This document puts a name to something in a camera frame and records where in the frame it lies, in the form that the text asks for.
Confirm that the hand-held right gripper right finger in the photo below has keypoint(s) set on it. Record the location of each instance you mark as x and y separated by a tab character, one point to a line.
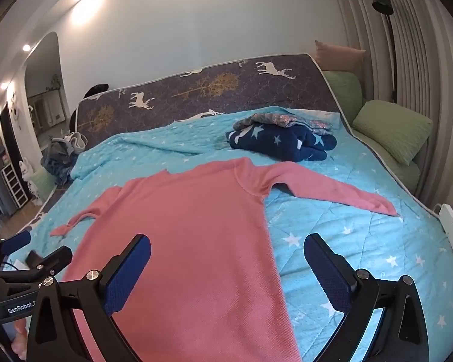
328	275

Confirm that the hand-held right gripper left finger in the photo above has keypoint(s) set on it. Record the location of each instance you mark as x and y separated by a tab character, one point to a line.
128	275

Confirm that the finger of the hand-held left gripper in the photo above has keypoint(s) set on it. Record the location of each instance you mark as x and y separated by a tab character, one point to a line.
17	242
56	257

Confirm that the pink sweater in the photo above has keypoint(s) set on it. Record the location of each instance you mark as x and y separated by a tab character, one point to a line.
196	233

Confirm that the grey blue clothes pile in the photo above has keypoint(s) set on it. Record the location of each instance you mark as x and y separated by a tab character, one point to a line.
56	158

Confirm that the person's left hand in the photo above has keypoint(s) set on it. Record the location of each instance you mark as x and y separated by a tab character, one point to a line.
19	341

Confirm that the white paper sheet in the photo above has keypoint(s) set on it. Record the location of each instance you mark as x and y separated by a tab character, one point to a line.
20	264

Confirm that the white shelf rack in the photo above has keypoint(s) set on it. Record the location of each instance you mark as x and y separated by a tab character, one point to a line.
15	188

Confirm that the light blue star blanket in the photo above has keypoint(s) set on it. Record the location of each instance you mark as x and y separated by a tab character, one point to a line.
362	233

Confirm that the pale green cushion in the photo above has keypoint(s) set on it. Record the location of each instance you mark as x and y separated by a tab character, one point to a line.
43	188

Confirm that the white plush toy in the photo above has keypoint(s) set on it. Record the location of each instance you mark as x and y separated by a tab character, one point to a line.
27	177

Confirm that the white cloth bag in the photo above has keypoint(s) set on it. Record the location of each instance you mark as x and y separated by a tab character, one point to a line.
77	141

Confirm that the navy star garment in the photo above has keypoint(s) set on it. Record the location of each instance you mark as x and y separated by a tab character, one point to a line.
279	144

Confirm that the grey floral garment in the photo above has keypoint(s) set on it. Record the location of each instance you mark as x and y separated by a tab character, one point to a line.
287	120

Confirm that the large green pillow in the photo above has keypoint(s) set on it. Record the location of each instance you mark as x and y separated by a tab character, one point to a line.
392	128

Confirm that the small green pillow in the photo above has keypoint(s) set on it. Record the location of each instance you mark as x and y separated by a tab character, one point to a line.
343	90

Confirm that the deer print mattress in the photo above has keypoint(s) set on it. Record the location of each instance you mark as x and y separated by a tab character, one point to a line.
211	83

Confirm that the peach pillow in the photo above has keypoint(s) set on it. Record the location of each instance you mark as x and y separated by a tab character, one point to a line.
338	56

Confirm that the beige curtain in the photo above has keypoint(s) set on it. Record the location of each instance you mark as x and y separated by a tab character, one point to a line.
430	64

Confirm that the black floor lamp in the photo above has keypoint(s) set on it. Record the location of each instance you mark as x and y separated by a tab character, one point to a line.
382	2

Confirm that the white wall decoration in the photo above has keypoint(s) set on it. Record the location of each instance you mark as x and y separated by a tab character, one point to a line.
14	113

